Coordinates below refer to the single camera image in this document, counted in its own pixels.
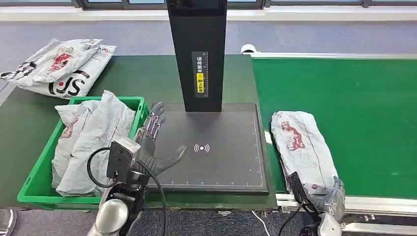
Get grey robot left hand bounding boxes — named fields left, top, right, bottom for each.
left=134, top=101, right=187, bottom=177

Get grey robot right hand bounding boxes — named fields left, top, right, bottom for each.
left=313, top=177, right=346, bottom=225

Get grey parcel bag red print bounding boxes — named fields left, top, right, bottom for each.
left=51, top=100, right=99, bottom=190
left=270, top=111, right=341, bottom=203

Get plain grey crumpled parcel bag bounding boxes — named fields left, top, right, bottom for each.
left=56, top=90, right=137, bottom=198

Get green conveyor belt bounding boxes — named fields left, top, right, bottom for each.
left=251, top=58, right=417, bottom=200

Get black yellow column label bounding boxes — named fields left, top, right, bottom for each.
left=191, top=51, right=209, bottom=99

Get white parcel bag black letters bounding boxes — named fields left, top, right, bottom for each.
left=15, top=44, right=117, bottom=100

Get green plastic crate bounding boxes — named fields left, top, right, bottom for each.
left=17, top=95, right=149, bottom=211

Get black scanner column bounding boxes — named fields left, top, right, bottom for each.
left=166, top=0, right=228, bottom=114

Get white parcel bag red print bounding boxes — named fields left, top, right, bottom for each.
left=0, top=38, right=104, bottom=84

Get chrome rounded object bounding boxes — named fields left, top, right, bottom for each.
left=0, top=208, right=18, bottom=236

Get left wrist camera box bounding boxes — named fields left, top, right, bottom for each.
left=106, top=137, right=142, bottom=184

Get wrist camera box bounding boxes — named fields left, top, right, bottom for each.
left=287, top=171, right=309, bottom=205
left=106, top=137, right=142, bottom=184

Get silver conveyor frame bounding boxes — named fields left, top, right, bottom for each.
left=250, top=52, right=417, bottom=236

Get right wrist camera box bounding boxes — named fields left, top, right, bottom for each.
left=287, top=171, right=309, bottom=205

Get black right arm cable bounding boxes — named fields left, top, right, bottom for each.
left=277, top=203, right=305, bottom=236

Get black scanner base plate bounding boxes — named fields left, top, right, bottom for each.
left=145, top=103, right=270, bottom=196

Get white thin cable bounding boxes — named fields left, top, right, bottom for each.
left=251, top=210, right=271, bottom=236

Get dark window frame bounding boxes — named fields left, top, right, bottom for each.
left=0, top=0, right=417, bottom=10

